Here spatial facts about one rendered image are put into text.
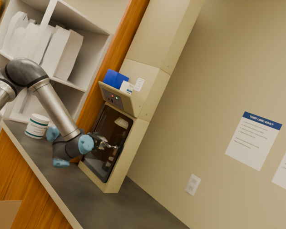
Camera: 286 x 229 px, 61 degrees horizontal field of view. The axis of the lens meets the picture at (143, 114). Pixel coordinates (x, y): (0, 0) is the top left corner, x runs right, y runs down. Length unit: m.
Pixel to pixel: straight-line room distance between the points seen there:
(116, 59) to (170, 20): 0.42
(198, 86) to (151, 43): 0.46
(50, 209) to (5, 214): 0.62
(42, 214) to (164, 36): 1.15
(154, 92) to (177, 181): 0.63
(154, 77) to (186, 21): 0.36
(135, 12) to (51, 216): 1.27
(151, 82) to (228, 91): 0.51
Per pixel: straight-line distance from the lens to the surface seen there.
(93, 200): 1.34
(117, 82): 1.43
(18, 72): 1.08
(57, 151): 1.15
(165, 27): 1.47
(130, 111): 1.34
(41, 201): 1.46
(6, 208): 0.77
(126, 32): 1.64
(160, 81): 1.38
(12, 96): 1.13
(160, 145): 1.76
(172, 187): 1.68
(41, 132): 1.91
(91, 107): 1.60
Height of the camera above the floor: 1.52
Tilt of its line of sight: 3 degrees down
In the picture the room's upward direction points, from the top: 24 degrees clockwise
